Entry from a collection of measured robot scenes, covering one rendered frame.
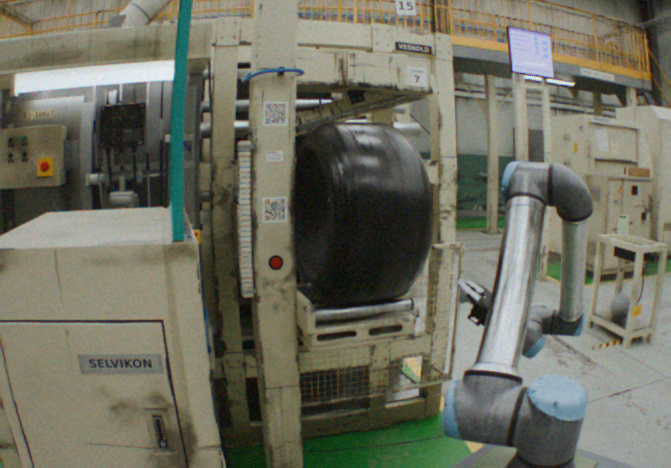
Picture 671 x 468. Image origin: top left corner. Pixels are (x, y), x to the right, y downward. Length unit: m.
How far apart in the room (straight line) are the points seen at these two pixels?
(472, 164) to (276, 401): 10.41
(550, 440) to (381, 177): 0.90
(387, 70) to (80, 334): 1.57
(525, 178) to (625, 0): 14.75
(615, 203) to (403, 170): 4.74
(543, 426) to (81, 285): 0.92
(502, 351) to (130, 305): 0.79
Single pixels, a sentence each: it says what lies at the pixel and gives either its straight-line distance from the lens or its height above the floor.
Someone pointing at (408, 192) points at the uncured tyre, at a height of 1.28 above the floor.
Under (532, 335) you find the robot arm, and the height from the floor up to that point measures 0.84.
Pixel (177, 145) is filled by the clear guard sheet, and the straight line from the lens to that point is 0.75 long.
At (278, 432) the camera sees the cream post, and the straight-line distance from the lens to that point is 1.86.
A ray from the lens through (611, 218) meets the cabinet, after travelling 6.06.
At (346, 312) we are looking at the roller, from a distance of 1.65.
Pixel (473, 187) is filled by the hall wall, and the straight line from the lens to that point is 11.88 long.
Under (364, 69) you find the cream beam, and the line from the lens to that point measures 1.98.
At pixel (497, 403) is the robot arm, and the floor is 0.87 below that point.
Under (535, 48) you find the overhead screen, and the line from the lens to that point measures 5.83.
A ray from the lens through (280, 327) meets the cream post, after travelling 1.69.
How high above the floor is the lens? 1.39
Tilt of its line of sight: 7 degrees down
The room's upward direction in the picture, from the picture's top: straight up
